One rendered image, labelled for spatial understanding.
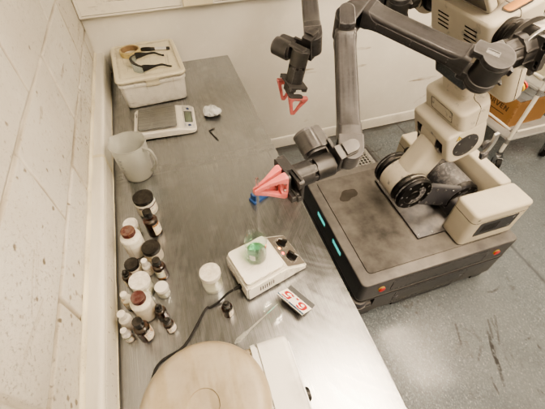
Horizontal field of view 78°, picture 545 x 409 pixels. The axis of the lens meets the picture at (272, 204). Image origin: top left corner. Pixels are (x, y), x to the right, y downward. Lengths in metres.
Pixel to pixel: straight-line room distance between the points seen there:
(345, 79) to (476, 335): 1.47
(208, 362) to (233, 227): 0.86
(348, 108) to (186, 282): 0.66
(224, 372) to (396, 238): 1.44
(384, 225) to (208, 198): 0.87
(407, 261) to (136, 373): 1.15
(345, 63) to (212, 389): 0.81
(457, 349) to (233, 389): 1.70
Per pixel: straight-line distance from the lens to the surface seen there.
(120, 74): 1.75
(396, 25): 1.05
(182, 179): 1.32
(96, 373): 0.91
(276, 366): 0.31
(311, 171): 0.77
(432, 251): 1.69
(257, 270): 0.94
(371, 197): 1.80
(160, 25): 2.02
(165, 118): 1.56
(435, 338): 1.92
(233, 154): 1.39
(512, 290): 2.24
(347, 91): 0.90
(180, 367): 0.30
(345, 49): 0.97
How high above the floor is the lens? 1.65
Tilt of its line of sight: 49 degrees down
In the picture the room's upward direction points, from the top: straight up
